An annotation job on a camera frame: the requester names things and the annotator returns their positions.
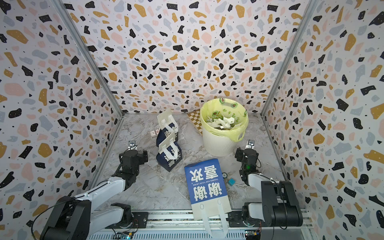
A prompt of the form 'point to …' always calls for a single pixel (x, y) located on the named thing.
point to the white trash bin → (218, 145)
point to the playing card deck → (154, 132)
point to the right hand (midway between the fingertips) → (247, 148)
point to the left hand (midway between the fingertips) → (136, 150)
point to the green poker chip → (224, 175)
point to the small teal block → (231, 182)
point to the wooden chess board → (195, 117)
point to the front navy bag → (170, 153)
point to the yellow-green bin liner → (229, 108)
